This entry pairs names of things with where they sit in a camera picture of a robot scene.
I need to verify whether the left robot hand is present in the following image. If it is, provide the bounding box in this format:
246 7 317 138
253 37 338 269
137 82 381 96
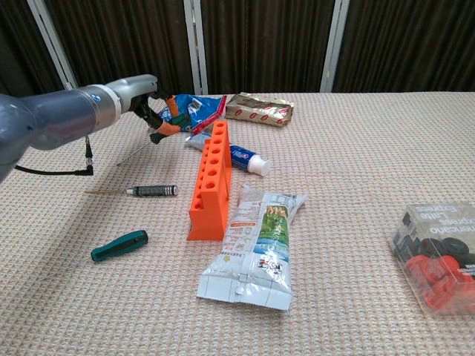
107 73 189 136

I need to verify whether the green black handle screwdriver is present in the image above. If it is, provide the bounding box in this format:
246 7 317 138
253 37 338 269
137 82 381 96
116 113 191 167

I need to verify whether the black metal precision screwdriver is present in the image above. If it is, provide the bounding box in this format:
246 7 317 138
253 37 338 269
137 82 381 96
84 184 179 198

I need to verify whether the orange bit holder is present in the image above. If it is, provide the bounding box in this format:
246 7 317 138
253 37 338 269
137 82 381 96
186 120 233 243

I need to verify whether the blue snack bag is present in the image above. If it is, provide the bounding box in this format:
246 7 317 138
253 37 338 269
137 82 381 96
155 93 228 136

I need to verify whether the gold foil snack package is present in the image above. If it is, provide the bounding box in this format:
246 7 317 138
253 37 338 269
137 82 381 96
225 92 295 128

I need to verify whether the white blue toothpaste tube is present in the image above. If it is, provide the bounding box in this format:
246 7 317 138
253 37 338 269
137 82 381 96
185 133 272 177

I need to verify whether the white snack pouch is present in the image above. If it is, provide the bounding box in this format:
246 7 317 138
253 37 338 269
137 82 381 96
195 183 309 312

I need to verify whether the beige woven tablecloth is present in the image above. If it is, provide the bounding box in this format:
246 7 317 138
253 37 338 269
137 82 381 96
0 90 475 356

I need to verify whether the clear box of capsules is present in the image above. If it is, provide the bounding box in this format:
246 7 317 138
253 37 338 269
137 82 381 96
387 201 475 317

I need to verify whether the grey metal partition post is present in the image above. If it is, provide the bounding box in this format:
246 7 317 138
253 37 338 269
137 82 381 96
183 0 209 96
320 0 350 93
27 0 79 90

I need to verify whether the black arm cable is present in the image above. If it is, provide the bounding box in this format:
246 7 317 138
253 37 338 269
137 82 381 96
14 135 95 177

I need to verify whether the teal handle screwdriver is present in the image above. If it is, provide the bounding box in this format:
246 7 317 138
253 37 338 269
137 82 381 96
39 229 150 282

